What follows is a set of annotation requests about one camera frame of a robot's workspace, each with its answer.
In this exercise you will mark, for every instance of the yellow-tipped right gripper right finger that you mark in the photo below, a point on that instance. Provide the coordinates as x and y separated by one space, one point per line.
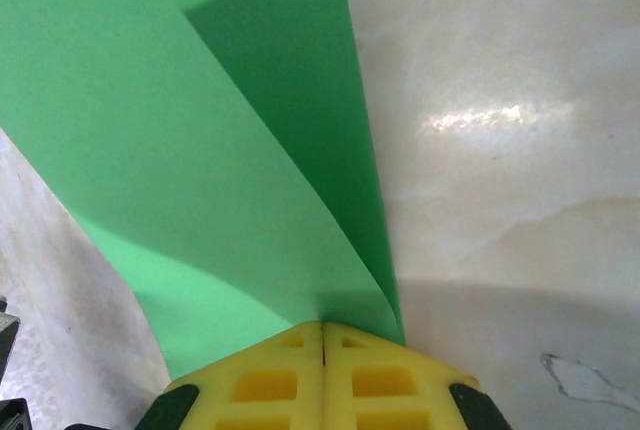
390 390

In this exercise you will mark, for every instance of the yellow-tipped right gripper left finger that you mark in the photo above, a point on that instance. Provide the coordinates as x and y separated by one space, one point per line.
260 390

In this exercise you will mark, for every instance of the green paper sheet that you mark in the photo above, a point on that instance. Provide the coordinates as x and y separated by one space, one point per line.
150 150

